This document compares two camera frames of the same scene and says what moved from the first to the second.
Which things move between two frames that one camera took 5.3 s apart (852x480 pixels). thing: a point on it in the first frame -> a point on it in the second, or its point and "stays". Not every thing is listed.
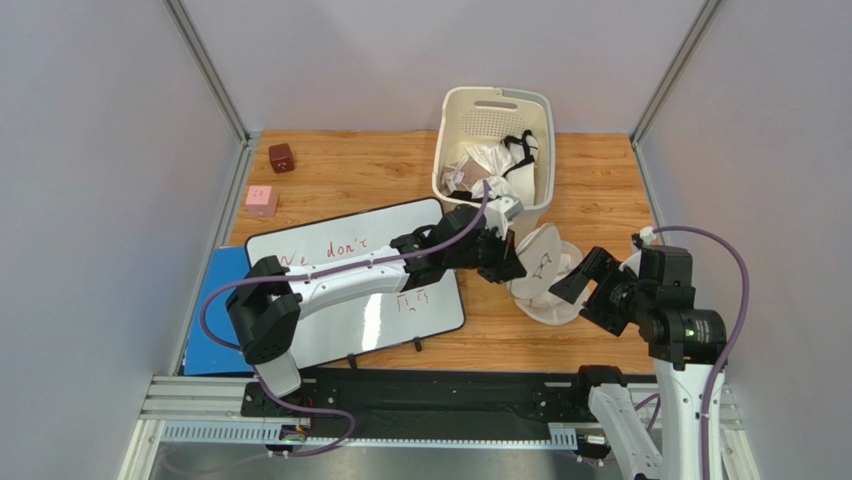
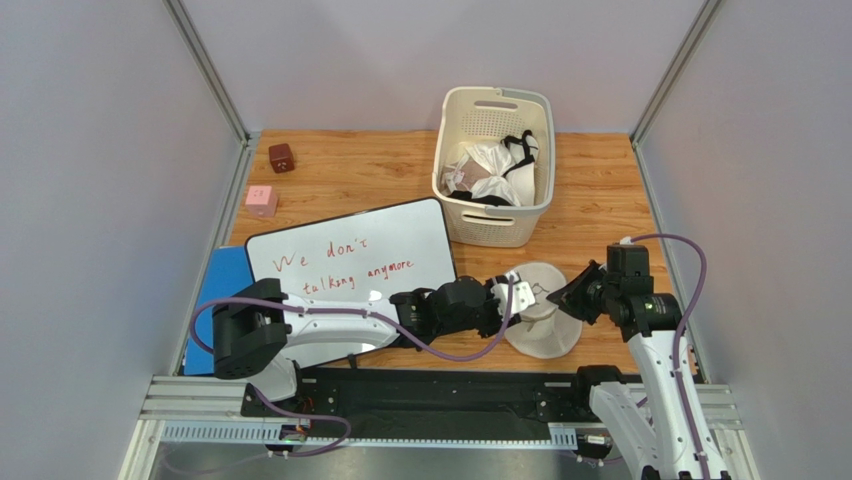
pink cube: (261, 201) stays
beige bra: (545, 258) -> (546, 331)
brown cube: (281, 158) stays
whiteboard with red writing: (373, 322) stays
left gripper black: (507, 266) -> (496, 323)
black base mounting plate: (432, 398) stays
